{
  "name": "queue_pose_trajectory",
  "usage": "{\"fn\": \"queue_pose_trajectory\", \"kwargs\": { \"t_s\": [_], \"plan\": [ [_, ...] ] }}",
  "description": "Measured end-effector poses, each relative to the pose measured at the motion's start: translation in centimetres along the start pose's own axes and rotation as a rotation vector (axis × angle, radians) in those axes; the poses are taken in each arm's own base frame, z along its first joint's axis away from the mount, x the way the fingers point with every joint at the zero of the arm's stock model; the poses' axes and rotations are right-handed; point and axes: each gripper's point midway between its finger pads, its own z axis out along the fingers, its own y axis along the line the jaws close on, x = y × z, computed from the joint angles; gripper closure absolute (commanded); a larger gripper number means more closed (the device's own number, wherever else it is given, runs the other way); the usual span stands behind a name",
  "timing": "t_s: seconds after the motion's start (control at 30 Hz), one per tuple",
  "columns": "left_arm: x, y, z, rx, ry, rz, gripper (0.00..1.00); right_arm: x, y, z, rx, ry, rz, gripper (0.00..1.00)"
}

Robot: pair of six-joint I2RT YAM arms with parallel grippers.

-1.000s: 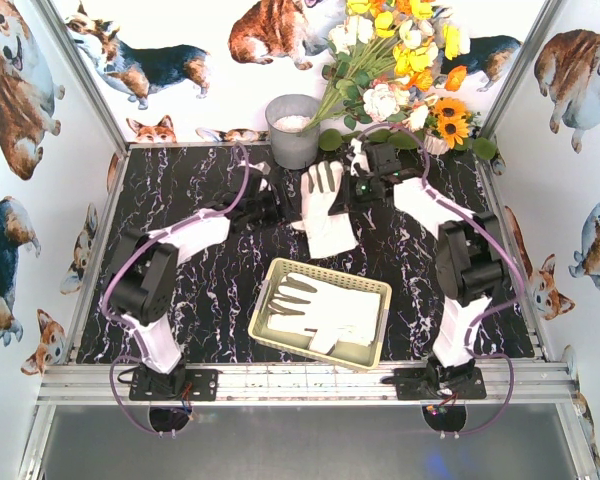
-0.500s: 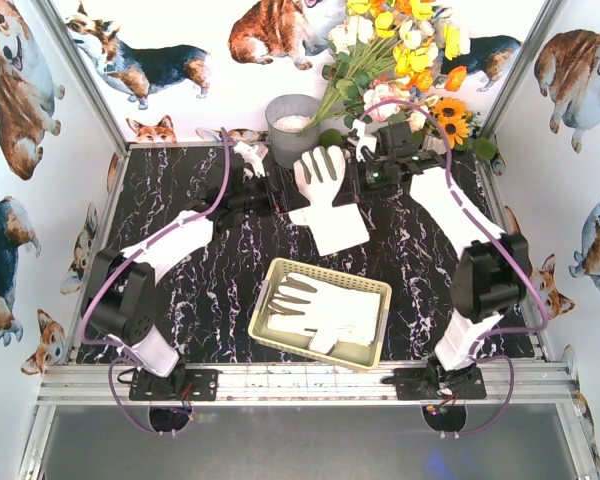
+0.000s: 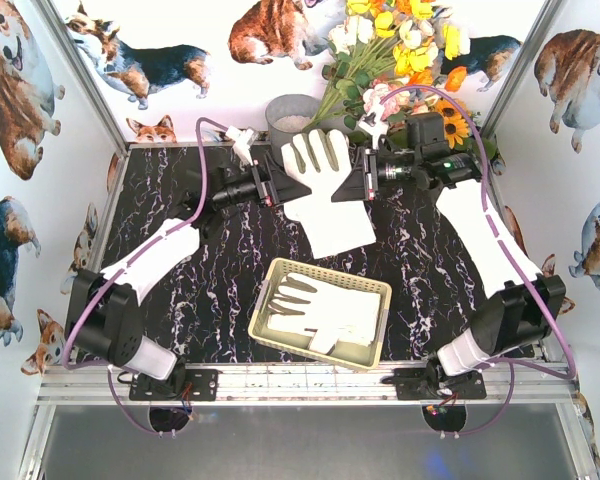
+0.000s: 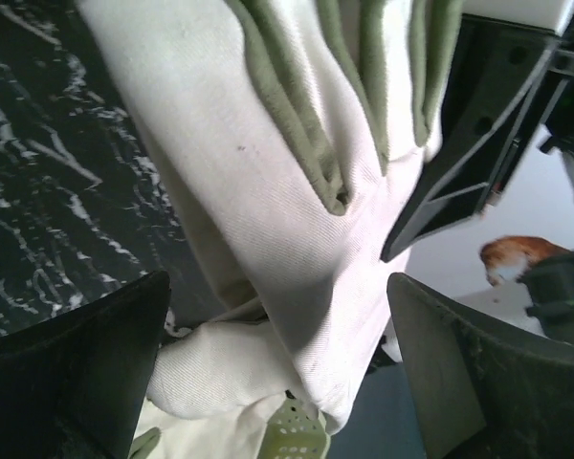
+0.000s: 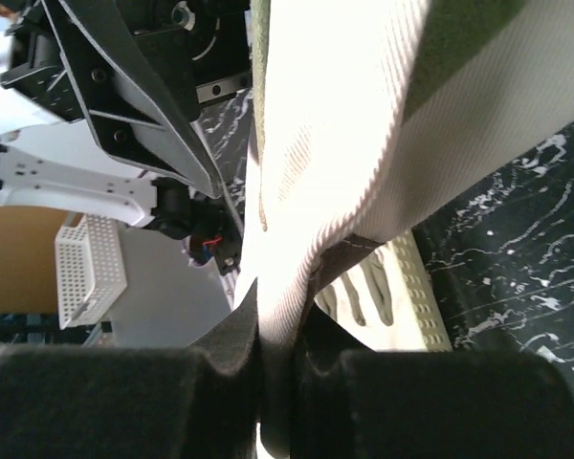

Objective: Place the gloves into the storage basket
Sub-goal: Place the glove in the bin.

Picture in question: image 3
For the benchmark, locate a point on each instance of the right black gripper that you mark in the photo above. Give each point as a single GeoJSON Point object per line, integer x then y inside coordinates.
{"type": "Point", "coordinates": [371, 175]}

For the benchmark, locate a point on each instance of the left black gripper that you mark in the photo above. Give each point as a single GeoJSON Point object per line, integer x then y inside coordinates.
{"type": "Point", "coordinates": [269, 183]}

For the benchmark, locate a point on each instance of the grey cuffed glove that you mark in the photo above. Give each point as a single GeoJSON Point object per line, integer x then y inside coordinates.
{"type": "Point", "coordinates": [320, 161]}

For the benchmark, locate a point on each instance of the white glove green fingertips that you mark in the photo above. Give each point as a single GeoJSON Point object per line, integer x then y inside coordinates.
{"type": "Point", "coordinates": [325, 313]}

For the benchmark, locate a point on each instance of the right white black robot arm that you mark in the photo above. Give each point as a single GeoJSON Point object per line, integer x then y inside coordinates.
{"type": "Point", "coordinates": [522, 303]}

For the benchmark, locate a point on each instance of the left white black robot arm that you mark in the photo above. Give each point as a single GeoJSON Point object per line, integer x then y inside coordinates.
{"type": "Point", "coordinates": [103, 317]}

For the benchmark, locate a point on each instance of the beige plastic storage basket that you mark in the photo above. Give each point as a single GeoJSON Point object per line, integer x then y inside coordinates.
{"type": "Point", "coordinates": [345, 355]}

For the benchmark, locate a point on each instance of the grey metal bucket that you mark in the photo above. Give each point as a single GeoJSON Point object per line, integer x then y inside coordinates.
{"type": "Point", "coordinates": [287, 115]}

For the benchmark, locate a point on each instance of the small sunflower pot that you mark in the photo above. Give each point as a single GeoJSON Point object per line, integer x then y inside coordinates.
{"type": "Point", "coordinates": [456, 128]}

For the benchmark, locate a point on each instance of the artificial flower bouquet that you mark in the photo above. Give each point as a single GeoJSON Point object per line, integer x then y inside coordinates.
{"type": "Point", "coordinates": [382, 46]}

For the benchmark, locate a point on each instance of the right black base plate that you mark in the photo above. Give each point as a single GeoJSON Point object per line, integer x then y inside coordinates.
{"type": "Point", "coordinates": [427, 384]}

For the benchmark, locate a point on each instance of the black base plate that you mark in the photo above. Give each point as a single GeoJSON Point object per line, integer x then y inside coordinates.
{"type": "Point", "coordinates": [427, 384]}
{"type": "Point", "coordinates": [184, 384]}

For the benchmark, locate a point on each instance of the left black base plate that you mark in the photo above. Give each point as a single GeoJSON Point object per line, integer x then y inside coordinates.
{"type": "Point", "coordinates": [184, 384]}

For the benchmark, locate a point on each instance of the aluminium front frame rail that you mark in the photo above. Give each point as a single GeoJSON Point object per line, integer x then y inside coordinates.
{"type": "Point", "coordinates": [304, 384]}

